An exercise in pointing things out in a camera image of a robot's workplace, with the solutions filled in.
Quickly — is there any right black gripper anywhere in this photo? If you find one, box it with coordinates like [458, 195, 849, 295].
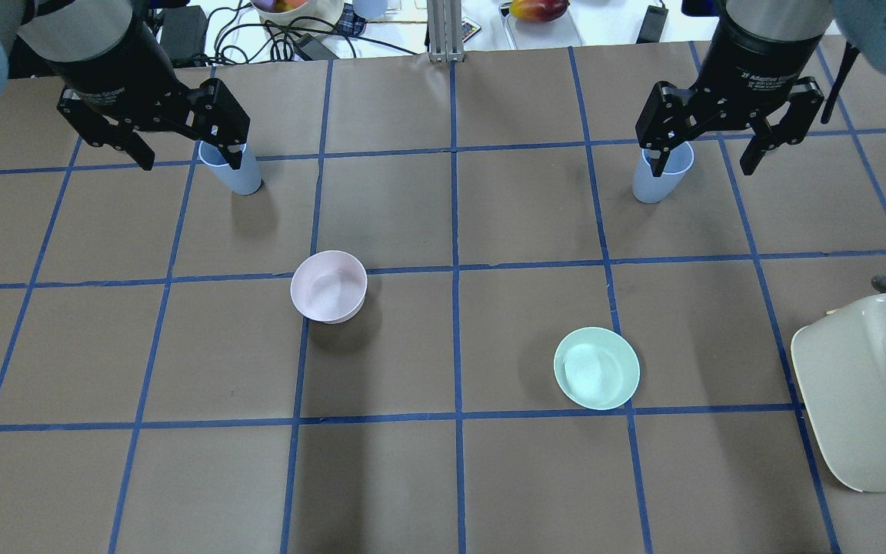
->
[635, 1, 833, 178]

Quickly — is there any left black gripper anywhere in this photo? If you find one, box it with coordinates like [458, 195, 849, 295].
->
[18, 1, 251, 172]

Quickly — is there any blue cup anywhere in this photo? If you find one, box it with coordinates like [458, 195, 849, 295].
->
[198, 141, 261, 196]
[632, 142, 695, 204]

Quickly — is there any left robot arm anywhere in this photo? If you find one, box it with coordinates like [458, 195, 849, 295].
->
[0, 1, 251, 171]

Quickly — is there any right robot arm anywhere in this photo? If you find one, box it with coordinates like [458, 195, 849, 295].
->
[635, 1, 886, 178]

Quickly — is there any black power adapter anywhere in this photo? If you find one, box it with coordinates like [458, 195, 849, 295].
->
[635, 5, 668, 43]

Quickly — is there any pink bowl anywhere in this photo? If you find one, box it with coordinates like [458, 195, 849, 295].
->
[291, 250, 368, 324]

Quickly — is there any red yellow mango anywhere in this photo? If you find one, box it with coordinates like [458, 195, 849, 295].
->
[508, 0, 570, 22]

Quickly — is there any green bowl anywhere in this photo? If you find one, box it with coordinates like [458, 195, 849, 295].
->
[553, 326, 642, 411]

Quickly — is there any small remote control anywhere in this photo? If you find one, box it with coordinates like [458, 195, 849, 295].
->
[461, 17, 481, 43]

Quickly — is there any cream white toaster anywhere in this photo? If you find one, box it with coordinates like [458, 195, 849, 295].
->
[791, 293, 886, 493]

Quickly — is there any aluminium frame post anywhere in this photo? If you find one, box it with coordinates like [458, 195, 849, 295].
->
[426, 0, 465, 63]

